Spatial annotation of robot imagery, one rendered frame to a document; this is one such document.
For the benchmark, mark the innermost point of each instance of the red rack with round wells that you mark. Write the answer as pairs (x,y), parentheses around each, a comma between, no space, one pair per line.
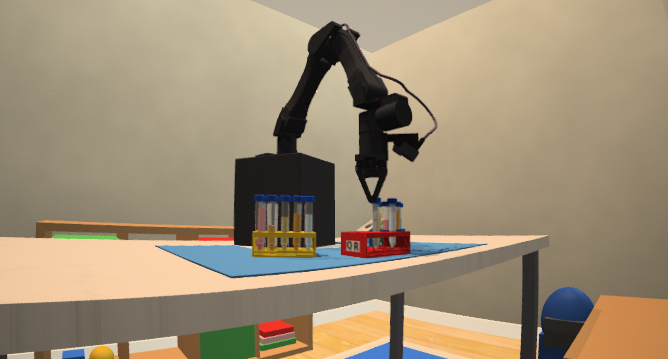
(355,244)

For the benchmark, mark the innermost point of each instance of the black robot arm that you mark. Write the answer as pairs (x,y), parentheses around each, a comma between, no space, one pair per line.
(392,111)

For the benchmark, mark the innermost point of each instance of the light blue mat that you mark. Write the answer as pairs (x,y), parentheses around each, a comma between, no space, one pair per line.
(241,264)

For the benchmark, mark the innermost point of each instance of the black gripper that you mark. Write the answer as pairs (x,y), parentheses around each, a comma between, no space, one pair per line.
(374,165)

